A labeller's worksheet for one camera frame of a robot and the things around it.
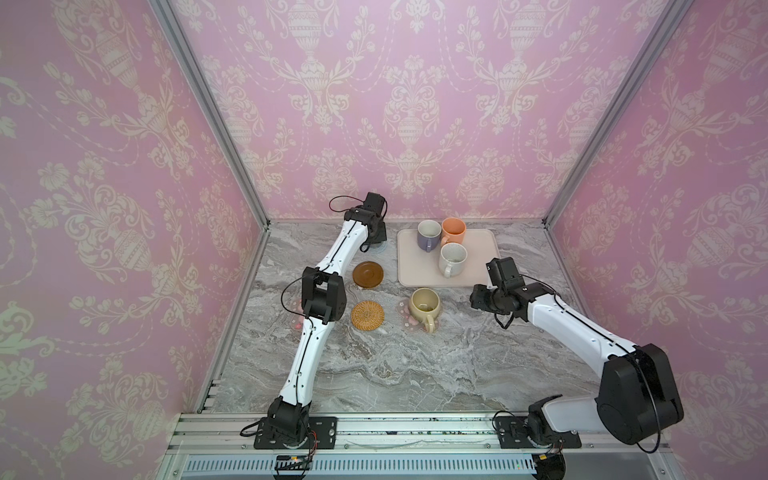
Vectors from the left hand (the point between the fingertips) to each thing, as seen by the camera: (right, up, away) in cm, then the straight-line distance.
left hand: (377, 236), depth 106 cm
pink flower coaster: (+11, -27, -12) cm, 32 cm away
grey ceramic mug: (+2, 0, -9) cm, 9 cm away
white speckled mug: (+27, -8, -2) cm, 28 cm away
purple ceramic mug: (+19, +1, +6) cm, 20 cm away
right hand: (+31, -19, -17) cm, 40 cm away
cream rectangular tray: (+15, -11, 0) cm, 19 cm away
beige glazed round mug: (+16, -22, -11) cm, 29 cm away
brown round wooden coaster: (-3, -14, 0) cm, 14 cm away
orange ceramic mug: (+27, +2, +1) cm, 27 cm away
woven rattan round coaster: (-3, -26, -11) cm, 28 cm away
